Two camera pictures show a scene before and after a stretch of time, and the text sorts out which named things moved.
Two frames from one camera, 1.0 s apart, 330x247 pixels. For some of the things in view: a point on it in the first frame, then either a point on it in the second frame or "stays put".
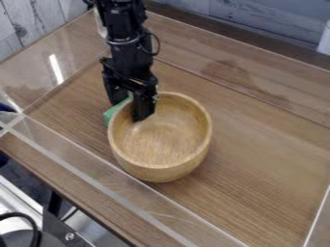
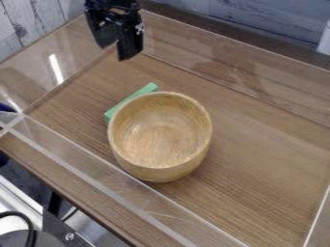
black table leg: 55,204 stays put
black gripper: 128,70 -> 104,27
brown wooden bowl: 162,148 stays put
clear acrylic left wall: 39,68 stays put
